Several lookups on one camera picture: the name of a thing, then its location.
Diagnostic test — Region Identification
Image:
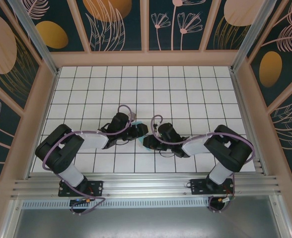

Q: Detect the aluminium corner post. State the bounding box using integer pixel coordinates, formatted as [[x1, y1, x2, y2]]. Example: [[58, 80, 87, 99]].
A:
[[229, 0, 277, 74], [6, 0, 61, 76]]

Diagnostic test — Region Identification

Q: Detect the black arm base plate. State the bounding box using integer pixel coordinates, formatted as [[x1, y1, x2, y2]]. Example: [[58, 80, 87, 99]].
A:
[[58, 180, 104, 198], [190, 178, 235, 195]]

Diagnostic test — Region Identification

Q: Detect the short aluminium rail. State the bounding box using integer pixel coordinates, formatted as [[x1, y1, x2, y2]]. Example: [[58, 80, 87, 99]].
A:
[[231, 70, 270, 176]]

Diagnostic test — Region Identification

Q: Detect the purple cable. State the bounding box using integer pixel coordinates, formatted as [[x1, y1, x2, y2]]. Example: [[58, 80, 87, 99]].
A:
[[41, 105, 137, 216], [151, 115, 256, 214]]

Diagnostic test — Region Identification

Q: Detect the long aluminium rail beam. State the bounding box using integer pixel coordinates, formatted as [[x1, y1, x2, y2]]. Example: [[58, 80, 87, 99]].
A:
[[10, 172, 283, 199]]

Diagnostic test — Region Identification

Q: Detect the grey metal panel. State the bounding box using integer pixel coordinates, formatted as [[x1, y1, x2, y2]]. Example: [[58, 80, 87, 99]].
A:
[[1, 194, 292, 238]]

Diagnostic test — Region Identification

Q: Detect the teal paper sheet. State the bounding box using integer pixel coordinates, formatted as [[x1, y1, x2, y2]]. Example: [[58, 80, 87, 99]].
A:
[[132, 120, 153, 153]]

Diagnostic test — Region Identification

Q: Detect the slotted grey cable duct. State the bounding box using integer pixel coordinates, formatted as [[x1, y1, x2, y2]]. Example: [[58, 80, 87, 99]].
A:
[[21, 198, 211, 209]]

